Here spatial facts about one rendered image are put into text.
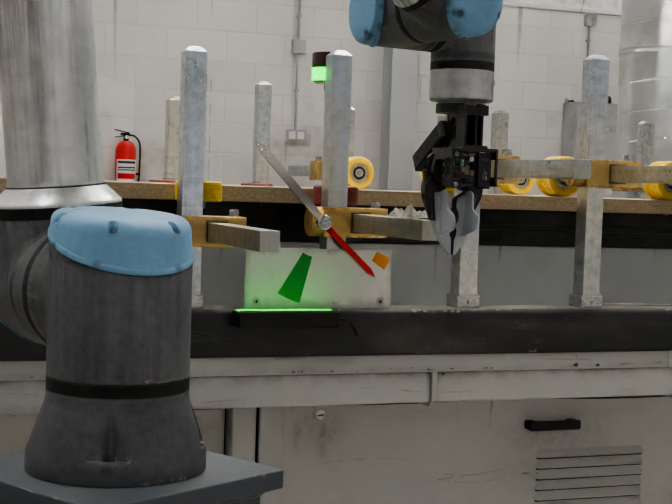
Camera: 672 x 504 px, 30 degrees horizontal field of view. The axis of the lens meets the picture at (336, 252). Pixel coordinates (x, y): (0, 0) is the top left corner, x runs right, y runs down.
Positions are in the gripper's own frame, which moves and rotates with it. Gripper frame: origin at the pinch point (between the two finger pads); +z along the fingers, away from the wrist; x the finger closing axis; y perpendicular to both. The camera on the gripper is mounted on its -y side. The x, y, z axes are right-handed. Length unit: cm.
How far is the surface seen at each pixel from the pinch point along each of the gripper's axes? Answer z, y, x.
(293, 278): 7.6, -34.7, -11.7
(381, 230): -1.2, -21.9, -1.5
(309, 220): -2.1, -36.7, -8.5
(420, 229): -2.0, -6.9, -1.5
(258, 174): -10, -145, 15
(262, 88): -32, -145, 15
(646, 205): -6, -52, 68
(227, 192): -6, -51, -19
